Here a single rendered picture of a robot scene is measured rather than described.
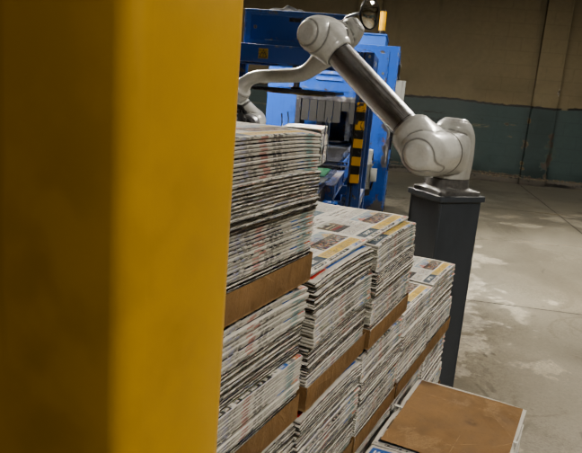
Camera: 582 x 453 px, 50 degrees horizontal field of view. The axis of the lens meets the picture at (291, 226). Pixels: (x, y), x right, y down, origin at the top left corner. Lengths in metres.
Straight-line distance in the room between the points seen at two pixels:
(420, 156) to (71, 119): 1.87
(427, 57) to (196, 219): 10.78
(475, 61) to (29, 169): 10.88
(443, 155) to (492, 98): 9.03
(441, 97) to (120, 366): 10.82
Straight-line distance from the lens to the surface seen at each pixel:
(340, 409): 1.22
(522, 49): 11.23
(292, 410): 1.01
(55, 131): 0.30
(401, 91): 5.89
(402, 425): 1.54
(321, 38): 2.34
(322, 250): 1.11
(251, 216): 0.73
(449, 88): 11.07
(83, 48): 0.29
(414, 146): 2.11
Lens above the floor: 1.35
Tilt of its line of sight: 13 degrees down
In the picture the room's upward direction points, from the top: 5 degrees clockwise
